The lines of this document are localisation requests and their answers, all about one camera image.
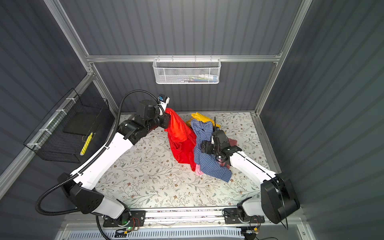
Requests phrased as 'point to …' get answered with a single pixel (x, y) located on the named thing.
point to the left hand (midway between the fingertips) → (167, 112)
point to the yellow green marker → (87, 141)
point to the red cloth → (182, 137)
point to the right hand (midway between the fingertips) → (209, 146)
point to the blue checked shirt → (208, 163)
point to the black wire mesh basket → (62, 135)
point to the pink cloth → (198, 172)
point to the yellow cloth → (203, 118)
